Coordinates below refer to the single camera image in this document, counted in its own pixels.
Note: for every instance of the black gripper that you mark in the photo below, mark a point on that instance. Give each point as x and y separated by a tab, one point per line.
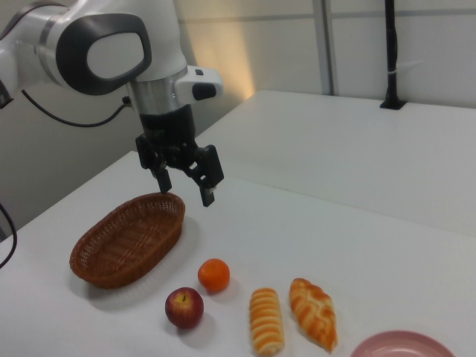
169	134

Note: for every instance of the toy orange fruit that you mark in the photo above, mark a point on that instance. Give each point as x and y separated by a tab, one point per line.
213	275

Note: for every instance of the red toy apple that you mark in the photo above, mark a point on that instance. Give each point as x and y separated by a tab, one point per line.
184	308

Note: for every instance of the striped toy bread roll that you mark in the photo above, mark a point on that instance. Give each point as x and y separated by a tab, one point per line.
266	321

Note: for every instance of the braided toy bread loaf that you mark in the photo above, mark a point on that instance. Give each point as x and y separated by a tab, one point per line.
312	314

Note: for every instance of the brown woven basket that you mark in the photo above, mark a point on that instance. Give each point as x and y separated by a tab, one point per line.
126	241

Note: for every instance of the pink plate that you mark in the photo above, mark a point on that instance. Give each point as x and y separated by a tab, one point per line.
401	344

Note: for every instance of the white office partition panel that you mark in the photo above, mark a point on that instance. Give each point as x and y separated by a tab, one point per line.
353	48

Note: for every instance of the black pole with clamp base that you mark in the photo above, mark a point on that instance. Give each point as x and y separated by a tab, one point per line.
391	44

